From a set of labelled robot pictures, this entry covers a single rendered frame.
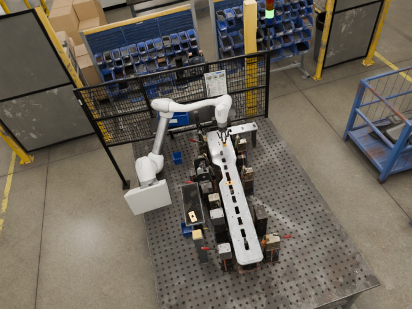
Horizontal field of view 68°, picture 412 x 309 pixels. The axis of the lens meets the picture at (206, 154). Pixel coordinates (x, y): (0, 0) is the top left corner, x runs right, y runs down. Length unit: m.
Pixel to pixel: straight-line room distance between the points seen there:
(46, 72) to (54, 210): 1.72
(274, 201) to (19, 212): 3.27
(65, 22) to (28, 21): 2.48
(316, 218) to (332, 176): 1.28
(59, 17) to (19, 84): 2.31
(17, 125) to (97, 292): 2.50
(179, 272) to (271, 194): 1.08
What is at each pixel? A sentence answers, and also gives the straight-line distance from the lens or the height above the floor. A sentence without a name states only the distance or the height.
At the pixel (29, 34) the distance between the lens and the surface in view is 4.08.
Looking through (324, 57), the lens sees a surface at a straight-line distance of 5.30.
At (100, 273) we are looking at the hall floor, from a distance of 3.69.
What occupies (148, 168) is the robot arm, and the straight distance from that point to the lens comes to 2.85.
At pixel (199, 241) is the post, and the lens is 2.27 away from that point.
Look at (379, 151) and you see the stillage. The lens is 4.22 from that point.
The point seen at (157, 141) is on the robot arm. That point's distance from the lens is 2.99.
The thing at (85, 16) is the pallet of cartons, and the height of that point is 0.79.
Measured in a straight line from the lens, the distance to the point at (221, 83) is 3.16.
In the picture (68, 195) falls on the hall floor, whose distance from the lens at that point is 4.45.
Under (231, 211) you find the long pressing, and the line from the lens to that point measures 2.48.
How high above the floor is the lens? 3.13
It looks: 48 degrees down
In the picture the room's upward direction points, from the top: 11 degrees counter-clockwise
